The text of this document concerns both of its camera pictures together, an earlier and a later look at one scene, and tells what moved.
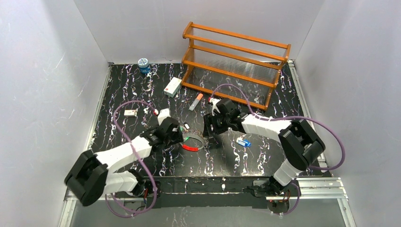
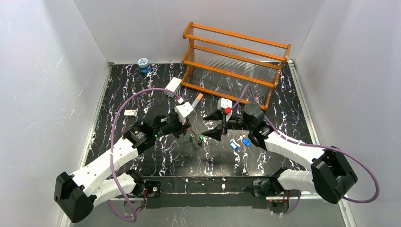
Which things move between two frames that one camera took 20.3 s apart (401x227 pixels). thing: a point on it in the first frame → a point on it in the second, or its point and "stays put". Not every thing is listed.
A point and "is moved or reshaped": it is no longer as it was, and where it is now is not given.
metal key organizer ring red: (192, 133) is moved or reshaped
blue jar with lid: (143, 65) stays put
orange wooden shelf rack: (243, 69) stays put
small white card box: (129, 113) stays put
